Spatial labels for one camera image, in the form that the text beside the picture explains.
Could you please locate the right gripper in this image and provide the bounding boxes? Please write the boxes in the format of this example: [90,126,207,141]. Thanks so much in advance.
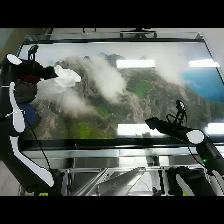
[145,116,176,136]

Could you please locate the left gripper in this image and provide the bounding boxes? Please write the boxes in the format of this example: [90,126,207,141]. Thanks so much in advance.
[21,61,59,82]

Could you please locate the white T-shirt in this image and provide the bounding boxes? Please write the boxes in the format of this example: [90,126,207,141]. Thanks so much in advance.
[49,64,83,95]

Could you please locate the red garment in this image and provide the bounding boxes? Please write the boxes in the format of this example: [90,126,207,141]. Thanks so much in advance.
[17,74,41,85]

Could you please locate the dark grey garment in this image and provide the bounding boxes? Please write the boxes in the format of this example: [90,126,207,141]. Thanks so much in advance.
[14,81,38,104]

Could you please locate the blue garment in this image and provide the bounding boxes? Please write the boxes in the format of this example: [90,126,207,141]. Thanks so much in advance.
[18,101,38,130]

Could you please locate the black cable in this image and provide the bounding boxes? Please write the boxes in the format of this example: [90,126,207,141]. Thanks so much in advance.
[23,117,52,172]
[185,142,206,166]

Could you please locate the silver frame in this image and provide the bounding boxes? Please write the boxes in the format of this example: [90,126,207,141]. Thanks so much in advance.
[18,32,224,197]

